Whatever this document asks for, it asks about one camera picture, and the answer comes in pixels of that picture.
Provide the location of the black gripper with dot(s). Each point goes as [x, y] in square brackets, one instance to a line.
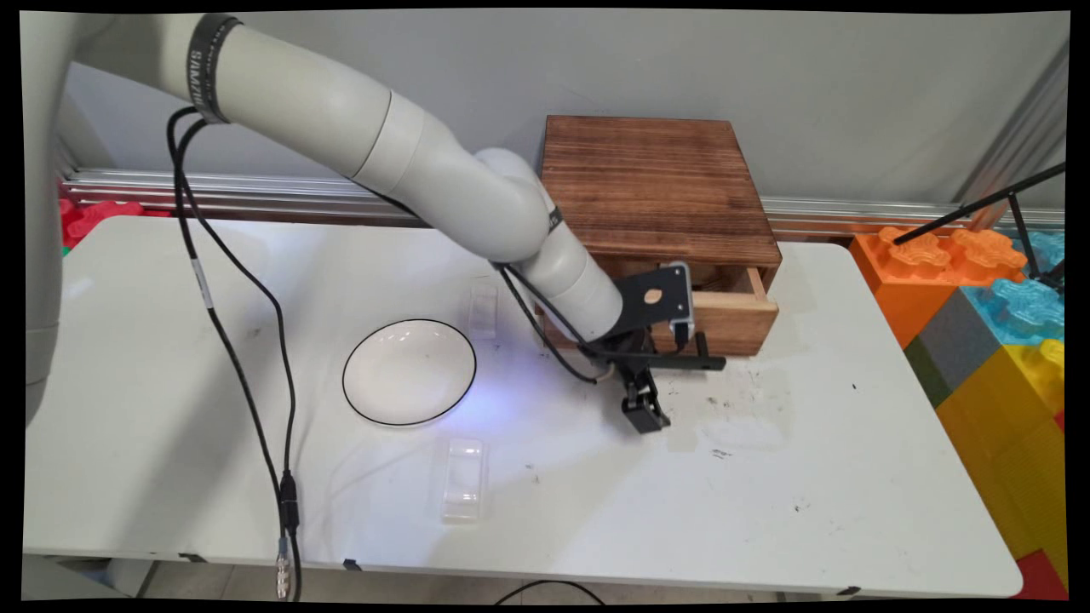
[628, 356]

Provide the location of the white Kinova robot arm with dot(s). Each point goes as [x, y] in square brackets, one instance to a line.
[298, 94]

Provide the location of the light wooden drawer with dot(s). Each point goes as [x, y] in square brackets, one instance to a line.
[732, 323]

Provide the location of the brown wooden drawer box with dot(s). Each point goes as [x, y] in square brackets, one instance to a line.
[656, 187]

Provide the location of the small clear plastic box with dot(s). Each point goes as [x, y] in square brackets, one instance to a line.
[484, 311]

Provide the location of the large clear plastic box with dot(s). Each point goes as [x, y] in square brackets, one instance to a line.
[464, 481]

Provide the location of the white plate with black rim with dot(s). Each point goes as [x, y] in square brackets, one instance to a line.
[409, 375]

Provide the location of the orange foam block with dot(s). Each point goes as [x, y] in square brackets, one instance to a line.
[903, 272]

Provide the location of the grey foam block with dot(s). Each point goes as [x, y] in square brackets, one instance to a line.
[954, 340]

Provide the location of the blue foam block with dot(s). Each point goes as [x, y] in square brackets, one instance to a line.
[1026, 306]

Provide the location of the black tripod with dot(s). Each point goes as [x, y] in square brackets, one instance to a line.
[1013, 200]

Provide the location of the red foam block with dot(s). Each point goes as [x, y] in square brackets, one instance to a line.
[1043, 579]
[94, 217]

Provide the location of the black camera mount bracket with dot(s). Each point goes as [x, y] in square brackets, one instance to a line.
[639, 302]

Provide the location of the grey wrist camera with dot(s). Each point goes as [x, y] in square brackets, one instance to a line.
[683, 298]

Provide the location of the aluminium frame post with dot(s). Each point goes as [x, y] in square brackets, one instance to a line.
[1018, 136]

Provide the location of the aluminium rail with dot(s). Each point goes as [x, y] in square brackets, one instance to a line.
[255, 191]

